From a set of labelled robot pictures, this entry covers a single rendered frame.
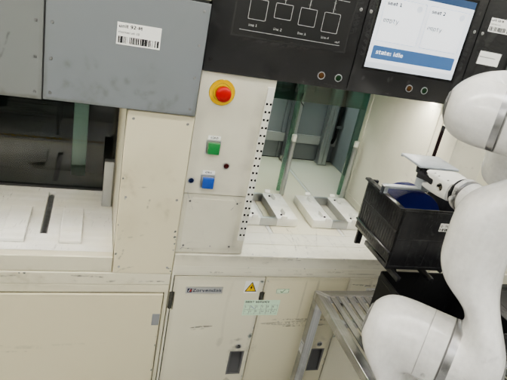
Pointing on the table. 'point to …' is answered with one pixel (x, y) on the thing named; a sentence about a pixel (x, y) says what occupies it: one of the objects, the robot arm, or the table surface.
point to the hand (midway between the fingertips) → (428, 169)
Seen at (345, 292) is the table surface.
